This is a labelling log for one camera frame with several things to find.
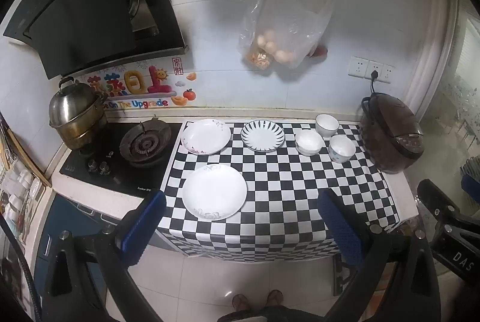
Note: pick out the wooden board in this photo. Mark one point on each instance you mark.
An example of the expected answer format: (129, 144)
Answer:
(30, 159)

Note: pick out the blue kitchen cabinet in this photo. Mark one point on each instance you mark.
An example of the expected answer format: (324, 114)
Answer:
(75, 217)

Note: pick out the white bowl with ridged foot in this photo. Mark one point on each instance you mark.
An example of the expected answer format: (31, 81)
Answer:
(308, 141)

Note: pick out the white plate with blue stripes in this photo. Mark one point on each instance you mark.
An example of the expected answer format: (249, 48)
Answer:
(262, 135)

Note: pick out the white bowl with blue print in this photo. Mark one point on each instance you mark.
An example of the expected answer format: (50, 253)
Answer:
(341, 147)

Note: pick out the black white checkered cloth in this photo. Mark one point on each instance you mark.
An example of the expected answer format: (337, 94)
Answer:
(285, 187)

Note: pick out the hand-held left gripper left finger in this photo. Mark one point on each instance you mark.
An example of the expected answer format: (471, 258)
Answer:
(144, 224)

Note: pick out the black metal stand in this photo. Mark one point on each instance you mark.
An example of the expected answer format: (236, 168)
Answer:
(343, 275)

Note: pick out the person's left foot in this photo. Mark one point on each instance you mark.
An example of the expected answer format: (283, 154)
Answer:
(240, 302)

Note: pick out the person's right foot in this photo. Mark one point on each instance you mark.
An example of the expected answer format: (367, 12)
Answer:
(274, 297)

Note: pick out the white wall socket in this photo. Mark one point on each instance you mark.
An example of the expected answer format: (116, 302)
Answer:
(387, 74)
(357, 66)
(369, 67)

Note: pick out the round gas burner grate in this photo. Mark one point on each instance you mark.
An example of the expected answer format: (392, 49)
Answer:
(144, 146)

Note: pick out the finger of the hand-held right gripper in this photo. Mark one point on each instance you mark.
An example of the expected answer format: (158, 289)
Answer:
(471, 188)
(437, 196)

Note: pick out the person's foot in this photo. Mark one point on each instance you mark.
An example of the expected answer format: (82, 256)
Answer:
(274, 297)
(240, 302)

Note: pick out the clear plastic bag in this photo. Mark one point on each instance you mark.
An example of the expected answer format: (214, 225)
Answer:
(296, 18)

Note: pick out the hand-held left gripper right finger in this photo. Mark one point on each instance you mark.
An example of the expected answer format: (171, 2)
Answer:
(341, 228)

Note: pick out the brown egg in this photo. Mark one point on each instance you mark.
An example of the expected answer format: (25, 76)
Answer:
(261, 41)
(270, 46)
(284, 55)
(269, 33)

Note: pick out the black range hood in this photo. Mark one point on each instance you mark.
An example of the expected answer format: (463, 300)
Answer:
(86, 7)

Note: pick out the white plate with floral rim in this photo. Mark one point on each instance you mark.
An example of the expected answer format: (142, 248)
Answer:
(205, 137)

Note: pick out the stainless steel steamer pot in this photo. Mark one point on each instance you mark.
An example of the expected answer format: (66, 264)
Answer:
(75, 108)

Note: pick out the large white plate grey print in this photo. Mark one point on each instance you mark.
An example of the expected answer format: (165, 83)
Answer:
(214, 191)

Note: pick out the brown rice cooker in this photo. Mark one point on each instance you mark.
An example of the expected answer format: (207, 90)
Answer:
(393, 134)

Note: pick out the plain white bowl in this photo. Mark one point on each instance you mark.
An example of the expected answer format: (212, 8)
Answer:
(327, 124)

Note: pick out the colourful wall sticker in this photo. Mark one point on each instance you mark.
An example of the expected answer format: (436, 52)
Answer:
(146, 86)

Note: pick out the white door frame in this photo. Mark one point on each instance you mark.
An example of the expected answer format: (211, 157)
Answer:
(431, 56)

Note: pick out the black glass gas cooktop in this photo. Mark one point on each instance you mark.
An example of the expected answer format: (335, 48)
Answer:
(112, 177)

